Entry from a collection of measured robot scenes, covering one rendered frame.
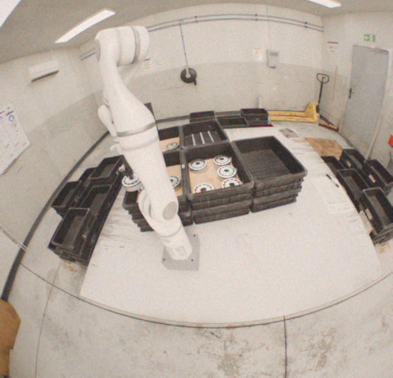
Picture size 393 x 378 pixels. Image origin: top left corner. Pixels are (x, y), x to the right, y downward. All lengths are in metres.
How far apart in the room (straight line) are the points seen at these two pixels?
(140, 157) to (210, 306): 0.60
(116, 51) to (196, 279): 0.79
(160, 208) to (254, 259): 0.50
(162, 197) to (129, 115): 0.21
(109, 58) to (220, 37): 3.75
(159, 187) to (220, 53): 3.75
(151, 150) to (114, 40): 0.24
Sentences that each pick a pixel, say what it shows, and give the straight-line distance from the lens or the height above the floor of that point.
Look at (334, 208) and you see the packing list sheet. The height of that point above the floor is 0.70.
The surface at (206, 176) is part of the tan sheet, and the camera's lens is 0.92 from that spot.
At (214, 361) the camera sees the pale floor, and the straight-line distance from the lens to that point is 1.47.
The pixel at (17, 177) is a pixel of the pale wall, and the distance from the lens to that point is 3.29.
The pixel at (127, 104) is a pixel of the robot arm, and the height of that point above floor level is 1.37.
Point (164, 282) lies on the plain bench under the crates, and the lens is 0.78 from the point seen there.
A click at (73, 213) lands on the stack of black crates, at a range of 1.75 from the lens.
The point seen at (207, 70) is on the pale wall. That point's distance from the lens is 3.99.
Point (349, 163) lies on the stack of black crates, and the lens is 2.30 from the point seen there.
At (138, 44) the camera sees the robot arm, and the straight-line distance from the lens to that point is 0.37.
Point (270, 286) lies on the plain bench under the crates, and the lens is 0.76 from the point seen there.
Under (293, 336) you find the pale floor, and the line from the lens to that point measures 1.54.
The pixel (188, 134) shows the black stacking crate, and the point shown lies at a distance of 1.39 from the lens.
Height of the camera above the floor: 1.42
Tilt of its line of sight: 41 degrees down
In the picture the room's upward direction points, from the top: 11 degrees counter-clockwise
